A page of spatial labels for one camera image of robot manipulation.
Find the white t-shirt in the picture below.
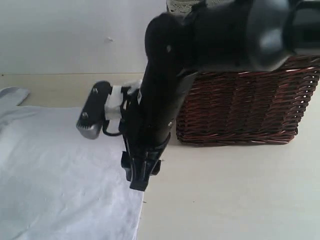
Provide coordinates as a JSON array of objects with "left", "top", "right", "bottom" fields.
[{"left": 0, "top": 87, "right": 144, "bottom": 240}]

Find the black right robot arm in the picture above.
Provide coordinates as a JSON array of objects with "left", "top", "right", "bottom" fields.
[{"left": 119, "top": 0, "right": 320, "bottom": 191}]

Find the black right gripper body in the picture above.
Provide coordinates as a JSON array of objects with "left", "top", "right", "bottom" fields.
[{"left": 118, "top": 92, "right": 171, "bottom": 175}]

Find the dark brown wicker basket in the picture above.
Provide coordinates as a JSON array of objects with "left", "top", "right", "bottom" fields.
[{"left": 176, "top": 53, "right": 320, "bottom": 146}]

